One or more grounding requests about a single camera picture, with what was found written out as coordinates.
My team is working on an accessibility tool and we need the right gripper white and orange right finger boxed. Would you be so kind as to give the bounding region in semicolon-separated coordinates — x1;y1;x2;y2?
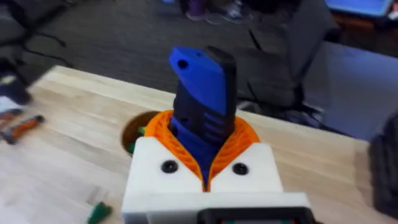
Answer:
207;115;284;194

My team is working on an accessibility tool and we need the right gripper white and orange left finger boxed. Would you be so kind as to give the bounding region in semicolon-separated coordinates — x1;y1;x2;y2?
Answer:
126;109;206;200

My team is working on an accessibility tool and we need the blue electric screwdriver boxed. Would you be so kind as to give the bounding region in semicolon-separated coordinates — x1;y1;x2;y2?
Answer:
168;45;238;187

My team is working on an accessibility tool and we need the green toy vegetable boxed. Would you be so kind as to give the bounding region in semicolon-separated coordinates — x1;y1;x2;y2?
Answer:
86;201;113;224

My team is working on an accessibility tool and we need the brown tub with toys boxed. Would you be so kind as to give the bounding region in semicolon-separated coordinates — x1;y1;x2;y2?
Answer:
121;110;161;156

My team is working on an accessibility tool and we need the black office chair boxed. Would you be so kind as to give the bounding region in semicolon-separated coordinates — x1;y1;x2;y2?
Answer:
233;0;341;116

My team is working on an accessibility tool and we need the dark box at table side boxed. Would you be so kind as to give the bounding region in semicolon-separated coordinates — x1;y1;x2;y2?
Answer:
368;111;398;218

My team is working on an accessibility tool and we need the dark blue object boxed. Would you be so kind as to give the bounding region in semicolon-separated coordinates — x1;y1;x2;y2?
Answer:
0;73;33;105

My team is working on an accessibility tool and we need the blue screen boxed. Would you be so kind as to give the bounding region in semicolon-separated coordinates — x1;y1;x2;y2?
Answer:
324;0;396;18

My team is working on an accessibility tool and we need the orange handled tool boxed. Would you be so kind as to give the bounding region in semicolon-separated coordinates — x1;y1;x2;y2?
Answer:
0;114;46;146

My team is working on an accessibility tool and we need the black floor cable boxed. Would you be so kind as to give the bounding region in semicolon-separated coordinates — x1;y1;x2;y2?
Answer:
18;30;74;68

